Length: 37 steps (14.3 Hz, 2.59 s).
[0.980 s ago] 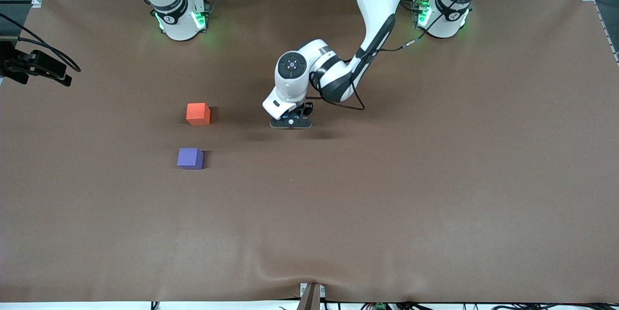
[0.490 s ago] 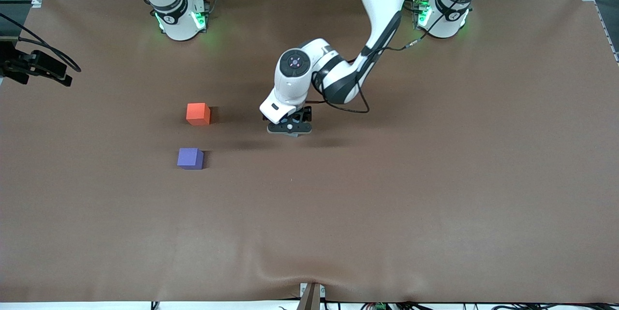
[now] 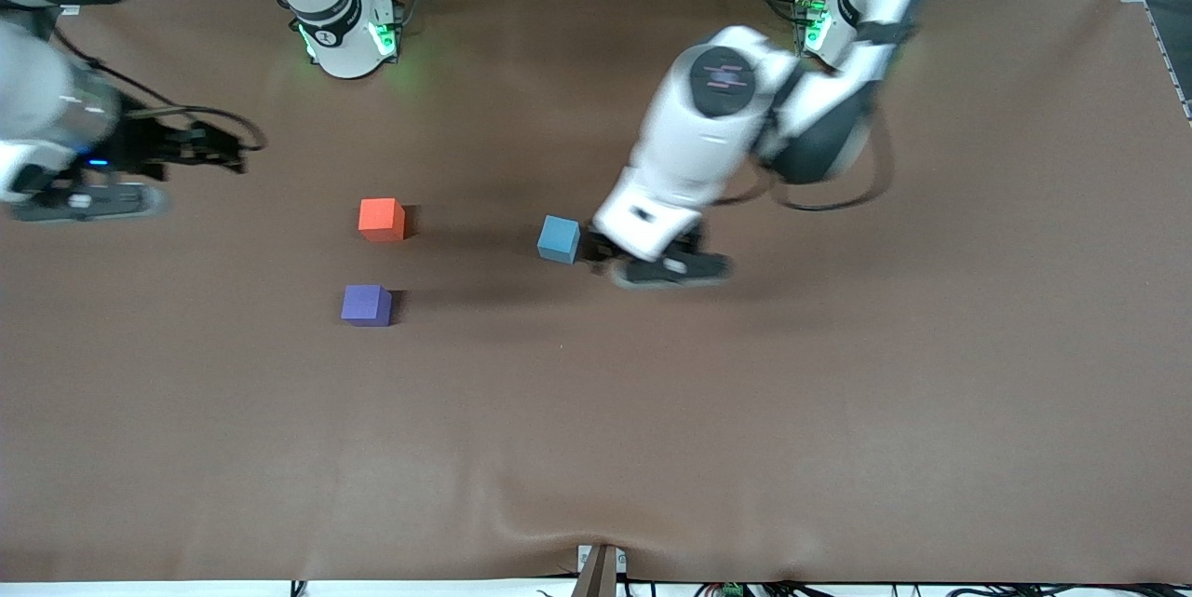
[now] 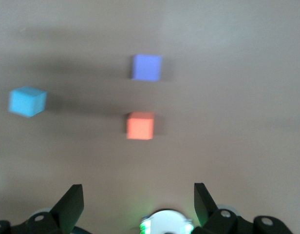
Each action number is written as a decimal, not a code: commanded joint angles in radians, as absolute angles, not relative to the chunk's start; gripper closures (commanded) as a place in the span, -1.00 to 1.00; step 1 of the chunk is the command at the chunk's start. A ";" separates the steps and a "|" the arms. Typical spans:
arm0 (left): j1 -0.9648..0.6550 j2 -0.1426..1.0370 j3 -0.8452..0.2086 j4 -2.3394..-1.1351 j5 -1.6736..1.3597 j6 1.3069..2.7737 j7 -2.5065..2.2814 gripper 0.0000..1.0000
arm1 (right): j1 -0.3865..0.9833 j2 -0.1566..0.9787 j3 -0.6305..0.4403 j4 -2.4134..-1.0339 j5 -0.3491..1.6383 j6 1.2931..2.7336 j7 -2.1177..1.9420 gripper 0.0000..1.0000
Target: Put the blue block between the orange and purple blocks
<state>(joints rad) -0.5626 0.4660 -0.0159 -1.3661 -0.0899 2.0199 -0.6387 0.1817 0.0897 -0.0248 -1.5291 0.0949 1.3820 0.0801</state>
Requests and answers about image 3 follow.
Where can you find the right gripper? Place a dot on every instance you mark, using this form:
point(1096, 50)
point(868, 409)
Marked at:
point(149, 147)

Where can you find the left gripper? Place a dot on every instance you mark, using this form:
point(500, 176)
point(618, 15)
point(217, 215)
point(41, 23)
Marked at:
point(597, 251)

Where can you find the blue cube block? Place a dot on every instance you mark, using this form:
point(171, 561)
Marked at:
point(559, 238)

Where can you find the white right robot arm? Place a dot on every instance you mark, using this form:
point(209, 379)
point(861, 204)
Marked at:
point(335, 29)

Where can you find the orange cube block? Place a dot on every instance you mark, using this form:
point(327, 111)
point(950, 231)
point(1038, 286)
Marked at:
point(380, 217)

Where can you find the purple cube block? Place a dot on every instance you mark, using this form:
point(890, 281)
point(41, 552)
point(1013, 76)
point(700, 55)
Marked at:
point(365, 304)

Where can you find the brown table cloth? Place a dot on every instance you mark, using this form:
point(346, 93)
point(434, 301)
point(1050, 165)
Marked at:
point(652, 411)

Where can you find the green terminal connector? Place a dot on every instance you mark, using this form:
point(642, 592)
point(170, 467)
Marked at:
point(732, 590)

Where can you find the wooden bar with bracket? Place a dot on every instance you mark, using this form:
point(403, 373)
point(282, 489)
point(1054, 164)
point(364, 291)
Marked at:
point(601, 574)

